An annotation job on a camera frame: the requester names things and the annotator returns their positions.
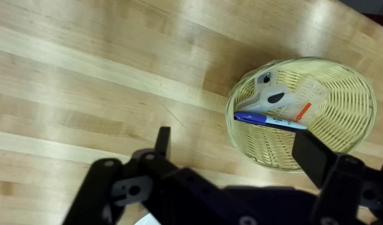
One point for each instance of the woven yellow-brown basket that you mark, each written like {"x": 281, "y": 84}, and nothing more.
{"x": 345, "y": 107}

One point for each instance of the blue pen with white barrel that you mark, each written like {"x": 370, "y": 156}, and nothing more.
{"x": 257, "y": 119}

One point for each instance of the white plastic clip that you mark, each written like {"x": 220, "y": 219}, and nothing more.
{"x": 261, "y": 89}

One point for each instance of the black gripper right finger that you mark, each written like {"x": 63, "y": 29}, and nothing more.
{"x": 345, "y": 182}

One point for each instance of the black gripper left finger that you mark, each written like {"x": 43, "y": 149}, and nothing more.
{"x": 98, "y": 187}

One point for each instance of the clear packet with orange mark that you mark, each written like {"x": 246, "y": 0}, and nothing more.
{"x": 310, "y": 94}

